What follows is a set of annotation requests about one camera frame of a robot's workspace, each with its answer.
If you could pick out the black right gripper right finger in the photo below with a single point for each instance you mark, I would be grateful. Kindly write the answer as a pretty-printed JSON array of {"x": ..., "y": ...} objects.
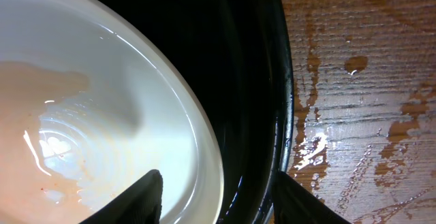
[{"x": 293, "y": 204}]

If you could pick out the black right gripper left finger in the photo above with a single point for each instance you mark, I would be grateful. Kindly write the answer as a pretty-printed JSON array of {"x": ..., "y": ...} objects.
[{"x": 138, "y": 204}]

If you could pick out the black round tray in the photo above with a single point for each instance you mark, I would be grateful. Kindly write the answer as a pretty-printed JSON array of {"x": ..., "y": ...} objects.
[{"x": 235, "y": 56}]

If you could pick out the cream white plate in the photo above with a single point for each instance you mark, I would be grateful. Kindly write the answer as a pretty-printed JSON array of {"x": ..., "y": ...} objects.
[{"x": 88, "y": 107}]

